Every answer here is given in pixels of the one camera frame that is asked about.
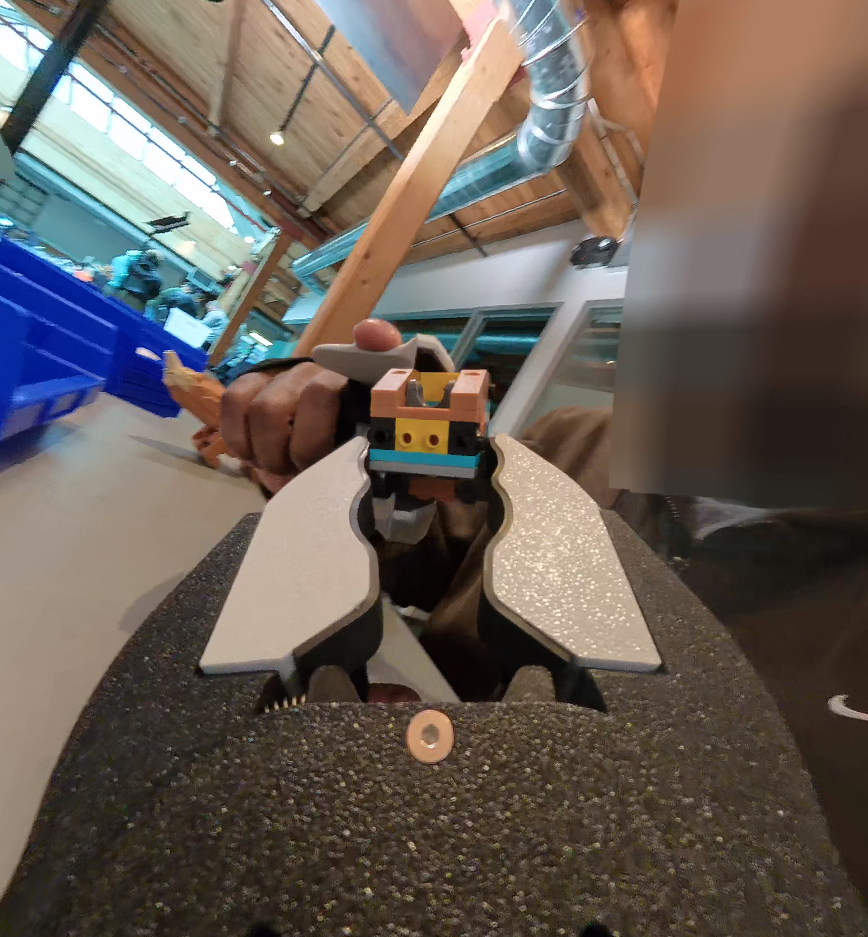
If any blue storage bin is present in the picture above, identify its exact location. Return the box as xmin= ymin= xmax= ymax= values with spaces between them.
xmin=0 ymin=245 xmax=109 ymax=452
xmin=0 ymin=238 xmax=209 ymax=420

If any silver air duct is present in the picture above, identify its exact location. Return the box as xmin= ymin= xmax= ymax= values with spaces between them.
xmin=291 ymin=0 xmax=597 ymax=279

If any brown teal toy brick model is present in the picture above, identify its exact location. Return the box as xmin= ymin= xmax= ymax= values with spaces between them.
xmin=366 ymin=368 xmax=495 ymax=544

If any black stand pole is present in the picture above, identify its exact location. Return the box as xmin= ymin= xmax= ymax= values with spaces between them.
xmin=0 ymin=0 xmax=113 ymax=231

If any black dome ceiling camera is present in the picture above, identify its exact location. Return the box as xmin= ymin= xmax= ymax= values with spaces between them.
xmin=569 ymin=236 xmax=620 ymax=268

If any wooden post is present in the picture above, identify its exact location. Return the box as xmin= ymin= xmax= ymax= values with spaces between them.
xmin=293 ymin=18 xmax=531 ymax=357

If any grey desk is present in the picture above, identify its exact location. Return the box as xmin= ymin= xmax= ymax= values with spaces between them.
xmin=0 ymin=395 xmax=464 ymax=937

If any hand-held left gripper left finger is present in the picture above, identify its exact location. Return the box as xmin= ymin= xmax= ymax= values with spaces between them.
xmin=200 ymin=438 xmax=384 ymax=674

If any person's right hand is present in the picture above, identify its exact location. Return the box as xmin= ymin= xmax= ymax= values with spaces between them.
xmin=220 ymin=318 xmax=405 ymax=495

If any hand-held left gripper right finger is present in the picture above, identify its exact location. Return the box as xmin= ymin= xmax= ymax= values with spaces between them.
xmin=481 ymin=433 xmax=663 ymax=673

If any tan toy figure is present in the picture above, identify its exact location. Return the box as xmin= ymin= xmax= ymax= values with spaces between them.
xmin=161 ymin=350 xmax=248 ymax=471

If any person's brown jacket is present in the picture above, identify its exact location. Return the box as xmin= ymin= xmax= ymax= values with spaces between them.
xmin=518 ymin=406 xmax=868 ymax=937

